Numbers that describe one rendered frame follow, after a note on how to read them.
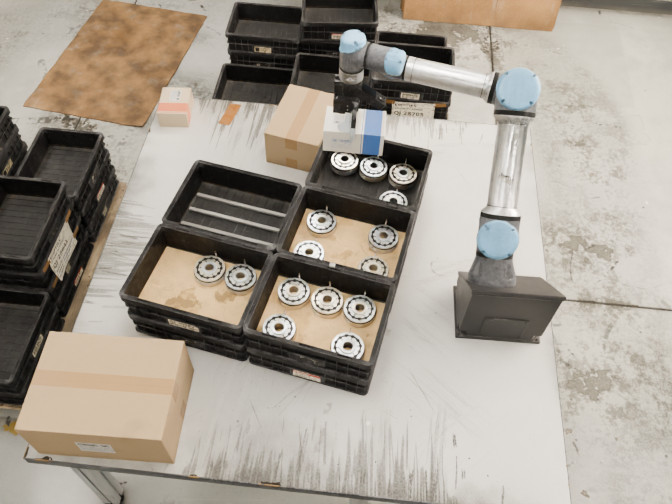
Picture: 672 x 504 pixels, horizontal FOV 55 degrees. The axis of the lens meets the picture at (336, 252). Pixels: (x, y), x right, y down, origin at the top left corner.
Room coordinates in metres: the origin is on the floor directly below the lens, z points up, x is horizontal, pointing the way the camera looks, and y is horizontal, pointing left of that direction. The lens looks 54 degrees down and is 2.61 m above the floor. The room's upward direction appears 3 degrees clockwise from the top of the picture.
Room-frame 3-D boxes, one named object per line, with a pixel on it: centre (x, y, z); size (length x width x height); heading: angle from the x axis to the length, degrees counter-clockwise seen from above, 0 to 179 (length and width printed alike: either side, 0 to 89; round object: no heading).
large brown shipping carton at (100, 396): (0.74, 0.64, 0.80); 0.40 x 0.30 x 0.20; 88
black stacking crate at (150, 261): (1.10, 0.43, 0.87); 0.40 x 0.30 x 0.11; 76
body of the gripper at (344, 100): (1.60, -0.01, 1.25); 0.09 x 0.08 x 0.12; 86
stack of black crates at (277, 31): (3.05, 0.44, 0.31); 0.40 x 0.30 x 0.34; 87
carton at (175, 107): (2.05, 0.70, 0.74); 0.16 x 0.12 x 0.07; 2
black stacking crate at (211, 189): (1.39, 0.35, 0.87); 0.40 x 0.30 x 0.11; 76
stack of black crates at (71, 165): (1.95, 1.26, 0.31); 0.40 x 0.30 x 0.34; 177
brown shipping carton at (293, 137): (1.92, 0.15, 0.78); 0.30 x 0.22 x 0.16; 165
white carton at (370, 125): (1.60, -0.04, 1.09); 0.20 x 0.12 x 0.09; 87
